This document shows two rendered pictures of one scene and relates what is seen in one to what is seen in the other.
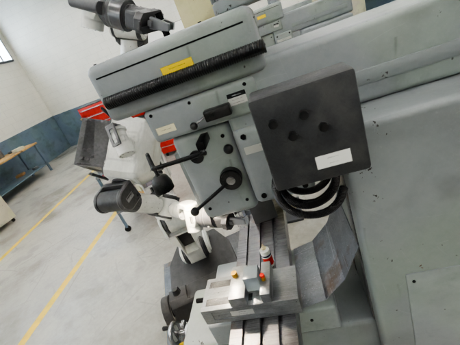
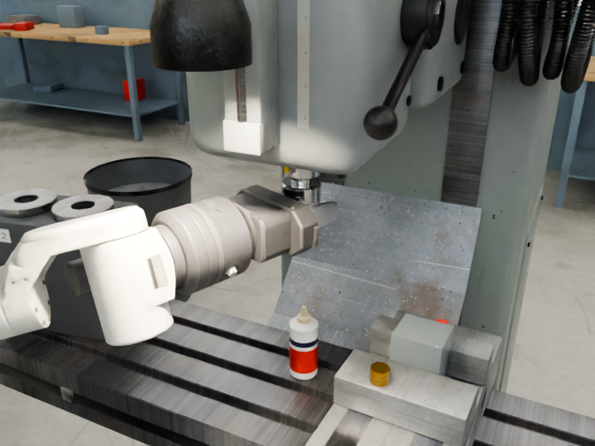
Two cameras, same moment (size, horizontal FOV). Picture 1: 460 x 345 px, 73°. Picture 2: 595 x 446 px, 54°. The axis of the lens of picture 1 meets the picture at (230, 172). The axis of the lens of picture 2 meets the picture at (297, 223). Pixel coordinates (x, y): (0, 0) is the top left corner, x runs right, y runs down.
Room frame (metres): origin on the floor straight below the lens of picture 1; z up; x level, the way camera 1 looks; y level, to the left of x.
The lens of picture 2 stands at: (0.86, 0.66, 1.51)
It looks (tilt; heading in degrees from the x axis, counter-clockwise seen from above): 24 degrees down; 282
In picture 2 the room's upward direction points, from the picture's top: straight up
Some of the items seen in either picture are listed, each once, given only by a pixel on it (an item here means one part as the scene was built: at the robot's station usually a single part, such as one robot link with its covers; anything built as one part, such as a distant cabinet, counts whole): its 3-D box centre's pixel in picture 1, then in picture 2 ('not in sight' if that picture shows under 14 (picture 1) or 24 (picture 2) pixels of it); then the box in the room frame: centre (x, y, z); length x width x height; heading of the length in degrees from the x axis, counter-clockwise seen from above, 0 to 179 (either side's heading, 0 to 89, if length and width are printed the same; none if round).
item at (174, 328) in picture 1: (181, 332); not in sight; (1.11, 0.51, 0.67); 0.16 x 0.12 x 0.12; 76
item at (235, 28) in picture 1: (183, 62); not in sight; (0.99, 0.01, 1.81); 0.47 x 0.26 x 0.16; 76
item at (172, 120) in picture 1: (207, 100); not in sight; (0.98, -0.02, 1.68); 0.34 x 0.24 x 0.10; 76
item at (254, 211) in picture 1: (257, 194); (65, 259); (1.40, -0.09, 1.07); 0.22 x 0.12 x 0.20; 177
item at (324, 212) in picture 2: (237, 222); (319, 217); (0.96, 0.04, 1.23); 0.06 x 0.02 x 0.03; 54
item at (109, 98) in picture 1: (181, 76); not in sight; (0.84, 0.03, 1.79); 0.45 x 0.04 x 0.04; 76
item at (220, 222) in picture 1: (220, 217); (240, 232); (1.04, 0.10, 1.23); 0.13 x 0.12 x 0.10; 144
